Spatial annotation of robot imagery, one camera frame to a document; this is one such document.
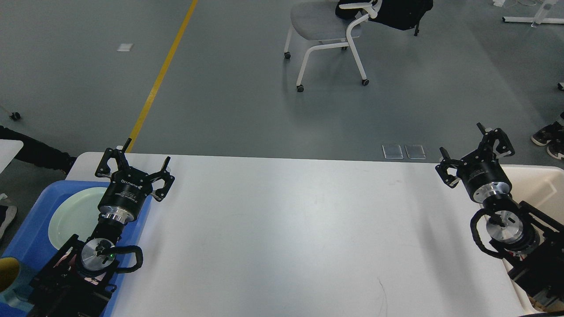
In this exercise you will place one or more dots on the black backpack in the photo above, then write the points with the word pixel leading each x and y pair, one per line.
pixel 398 14

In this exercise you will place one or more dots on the white stand base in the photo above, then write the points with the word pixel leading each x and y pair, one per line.
pixel 540 17

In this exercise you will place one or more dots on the white grey office chair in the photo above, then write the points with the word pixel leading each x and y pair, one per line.
pixel 317 21

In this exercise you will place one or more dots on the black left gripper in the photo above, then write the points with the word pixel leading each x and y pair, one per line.
pixel 125 196

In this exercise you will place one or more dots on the light green plate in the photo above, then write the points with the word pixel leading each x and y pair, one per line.
pixel 77 214

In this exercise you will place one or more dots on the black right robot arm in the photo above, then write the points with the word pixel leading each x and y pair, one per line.
pixel 527 238

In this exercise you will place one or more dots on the person dark clothing left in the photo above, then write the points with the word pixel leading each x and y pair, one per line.
pixel 39 153

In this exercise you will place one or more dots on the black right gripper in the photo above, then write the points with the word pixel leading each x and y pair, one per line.
pixel 480 172

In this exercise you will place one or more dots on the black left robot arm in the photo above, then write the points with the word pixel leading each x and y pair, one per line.
pixel 76 281

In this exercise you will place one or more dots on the person black sneakers right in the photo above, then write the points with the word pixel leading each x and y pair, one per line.
pixel 551 137

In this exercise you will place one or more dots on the teal mug yellow inside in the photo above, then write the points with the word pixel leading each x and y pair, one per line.
pixel 15 289

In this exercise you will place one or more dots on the beige plastic bin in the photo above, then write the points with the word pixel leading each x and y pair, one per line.
pixel 540 186

